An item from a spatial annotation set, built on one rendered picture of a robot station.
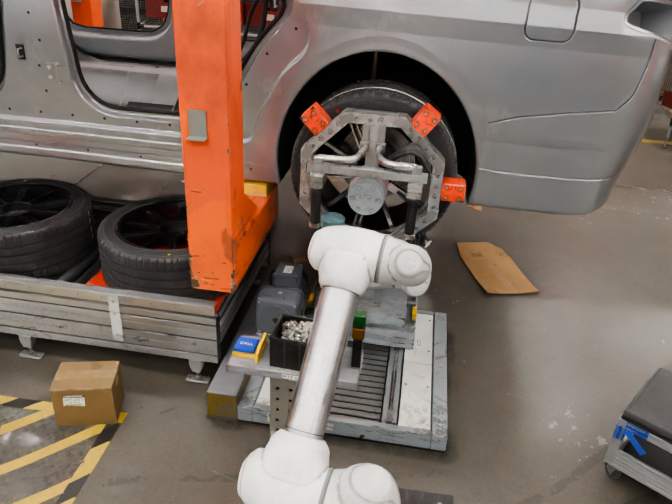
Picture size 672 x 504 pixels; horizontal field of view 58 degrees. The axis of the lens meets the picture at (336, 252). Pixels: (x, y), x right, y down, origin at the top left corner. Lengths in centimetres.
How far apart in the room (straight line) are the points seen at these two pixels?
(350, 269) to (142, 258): 120
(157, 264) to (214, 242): 44
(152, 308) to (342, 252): 116
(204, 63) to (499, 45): 104
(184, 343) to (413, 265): 128
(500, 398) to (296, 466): 138
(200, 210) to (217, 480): 94
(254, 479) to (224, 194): 95
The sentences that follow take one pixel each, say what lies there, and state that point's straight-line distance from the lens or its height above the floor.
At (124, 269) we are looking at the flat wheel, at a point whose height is 43.
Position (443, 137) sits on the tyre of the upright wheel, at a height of 103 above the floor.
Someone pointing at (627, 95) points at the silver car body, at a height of 123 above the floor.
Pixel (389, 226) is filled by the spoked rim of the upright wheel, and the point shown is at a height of 63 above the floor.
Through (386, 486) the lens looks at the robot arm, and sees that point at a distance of 149.
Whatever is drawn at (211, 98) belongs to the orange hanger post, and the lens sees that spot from 197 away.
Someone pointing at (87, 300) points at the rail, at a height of 34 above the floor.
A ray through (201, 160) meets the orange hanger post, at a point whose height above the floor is 102.
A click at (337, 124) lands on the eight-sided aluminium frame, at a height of 107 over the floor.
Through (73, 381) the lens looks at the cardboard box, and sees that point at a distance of 250.
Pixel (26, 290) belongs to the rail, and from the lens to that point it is 276.
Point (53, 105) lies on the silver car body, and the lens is 290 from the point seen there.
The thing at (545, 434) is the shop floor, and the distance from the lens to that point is 263.
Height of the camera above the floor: 173
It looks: 29 degrees down
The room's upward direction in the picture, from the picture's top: 3 degrees clockwise
